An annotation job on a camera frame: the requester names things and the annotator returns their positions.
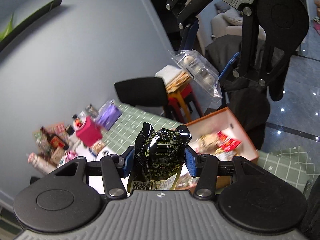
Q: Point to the green checked tablecloth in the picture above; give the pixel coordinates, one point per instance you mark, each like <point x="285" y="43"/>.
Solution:
<point x="293" y="165"/>

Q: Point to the black chair right side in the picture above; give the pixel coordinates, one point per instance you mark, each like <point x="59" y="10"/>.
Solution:
<point x="143" y="91"/>

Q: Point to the clear pastry snack packet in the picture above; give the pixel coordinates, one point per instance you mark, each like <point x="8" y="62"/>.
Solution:
<point x="207" y="142"/>

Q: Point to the pink round container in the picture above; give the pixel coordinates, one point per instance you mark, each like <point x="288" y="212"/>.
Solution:
<point x="69" y="155"/>

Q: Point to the white ball candy packet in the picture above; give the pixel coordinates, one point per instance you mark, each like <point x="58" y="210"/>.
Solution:
<point x="200" y="70"/>

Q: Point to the dark brown glass bottle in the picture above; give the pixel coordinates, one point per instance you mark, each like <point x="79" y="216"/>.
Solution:
<point x="54" y="140"/>

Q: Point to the black foil snack bag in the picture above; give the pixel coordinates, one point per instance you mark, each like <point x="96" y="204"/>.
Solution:
<point x="158" y="159"/>

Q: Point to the white pink bottle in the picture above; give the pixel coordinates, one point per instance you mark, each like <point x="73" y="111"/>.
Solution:
<point x="40" y="164"/>

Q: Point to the small nut snack bag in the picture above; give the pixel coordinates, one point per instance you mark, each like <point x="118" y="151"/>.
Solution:
<point x="97" y="147"/>

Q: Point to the purple tissue pack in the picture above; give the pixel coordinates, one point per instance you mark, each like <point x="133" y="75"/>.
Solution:
<point x="108" y="114"/>

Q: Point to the colourful board game box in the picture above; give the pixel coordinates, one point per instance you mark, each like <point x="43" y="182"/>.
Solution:
<point x="58" y="129"/>

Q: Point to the orange cardboard box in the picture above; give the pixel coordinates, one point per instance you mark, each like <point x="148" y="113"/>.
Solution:
<point x="225" y="121"/>

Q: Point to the clear plastic bottle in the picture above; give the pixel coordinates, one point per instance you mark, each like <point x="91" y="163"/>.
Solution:
<point x="44" y="147"/>

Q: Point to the black jacket on chair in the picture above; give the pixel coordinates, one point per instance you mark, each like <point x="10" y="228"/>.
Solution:
<point x="247" y="100"/>

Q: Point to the folded towels stack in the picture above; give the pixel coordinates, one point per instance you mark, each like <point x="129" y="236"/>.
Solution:
<point x="173" y="77"/>

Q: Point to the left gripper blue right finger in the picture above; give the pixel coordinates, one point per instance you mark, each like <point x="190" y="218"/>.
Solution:
<point x="204" y="167"/>

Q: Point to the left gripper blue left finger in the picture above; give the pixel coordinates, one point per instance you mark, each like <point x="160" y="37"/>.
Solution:
<point x="113" y="168"/>

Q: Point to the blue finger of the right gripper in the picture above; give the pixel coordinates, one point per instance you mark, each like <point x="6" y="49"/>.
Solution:
<point x="230" y="66"/>
<point x="189" y="34"/>

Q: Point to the red stool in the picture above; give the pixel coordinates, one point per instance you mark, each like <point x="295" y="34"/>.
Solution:
<point x="179" y="103"/>

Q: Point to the magenta tissue box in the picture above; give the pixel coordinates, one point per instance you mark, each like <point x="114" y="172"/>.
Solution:
<point x="89" y="133"/>

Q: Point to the red snack packet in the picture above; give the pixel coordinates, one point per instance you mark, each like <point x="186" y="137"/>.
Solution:
<point x="227" y="143"/>

